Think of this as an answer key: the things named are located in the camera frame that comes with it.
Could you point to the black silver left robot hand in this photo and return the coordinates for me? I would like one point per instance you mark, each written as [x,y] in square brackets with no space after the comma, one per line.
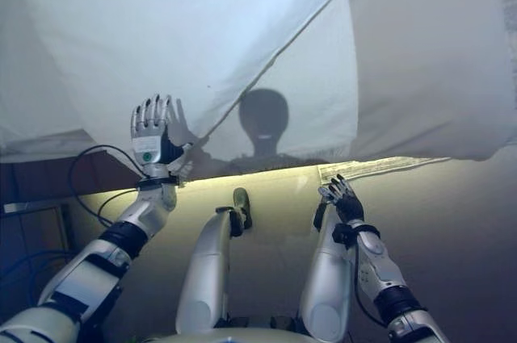
[149,145]

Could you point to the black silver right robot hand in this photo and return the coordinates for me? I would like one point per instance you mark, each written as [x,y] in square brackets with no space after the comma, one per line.
[349,207]

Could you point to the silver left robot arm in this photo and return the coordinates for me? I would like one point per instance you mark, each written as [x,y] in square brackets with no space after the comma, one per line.
[81,274]

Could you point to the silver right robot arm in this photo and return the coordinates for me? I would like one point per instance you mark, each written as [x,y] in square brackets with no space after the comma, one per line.
[383,274]

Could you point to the white fitted bed sheet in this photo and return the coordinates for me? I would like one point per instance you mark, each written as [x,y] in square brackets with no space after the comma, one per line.
[48,143]

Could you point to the grey textured rug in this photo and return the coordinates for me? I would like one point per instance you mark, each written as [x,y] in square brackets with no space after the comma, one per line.
[383,167]

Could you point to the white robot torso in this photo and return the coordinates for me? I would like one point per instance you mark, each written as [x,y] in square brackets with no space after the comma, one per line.
[226,338]

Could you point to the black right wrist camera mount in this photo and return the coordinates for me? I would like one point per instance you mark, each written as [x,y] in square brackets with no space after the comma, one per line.
[343,233]

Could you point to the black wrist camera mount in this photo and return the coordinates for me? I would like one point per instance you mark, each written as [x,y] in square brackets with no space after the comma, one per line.
[343,233]
[155,182]

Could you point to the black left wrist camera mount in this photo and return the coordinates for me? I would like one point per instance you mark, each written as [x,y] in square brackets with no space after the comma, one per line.
[155,182]

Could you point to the brown padded bed frame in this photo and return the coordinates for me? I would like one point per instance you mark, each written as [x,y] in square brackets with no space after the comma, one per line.
[48,177]

